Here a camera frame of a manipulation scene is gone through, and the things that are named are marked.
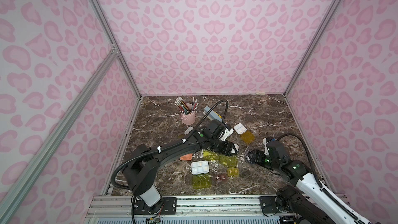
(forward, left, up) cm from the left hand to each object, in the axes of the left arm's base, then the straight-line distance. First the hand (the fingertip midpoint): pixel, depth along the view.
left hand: (234, 153), depth 76 cm
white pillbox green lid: (+1, +2, -14) cm, 14 cm away
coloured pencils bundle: (+31, +28, -2) cm, 42 cm away
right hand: (0, -10, -5) cm, 11 cm away
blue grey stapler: (+30, +9, -8) cm, 32 cm away
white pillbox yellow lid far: (+16, -13, -14) cm, 25 cm away
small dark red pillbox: (-7, +5, -13) cm, 16 cm away
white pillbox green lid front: (-9, +16, -14) cm, 23 cm away
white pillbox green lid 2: (+5, +12, -14) cm, 19 cm away
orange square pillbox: (+3, +24, -13) cm, 27 cm away
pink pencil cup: (+25, +24, -7) cm, 36 cm away
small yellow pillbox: (-5, -1, -12) cm, 13 cm away
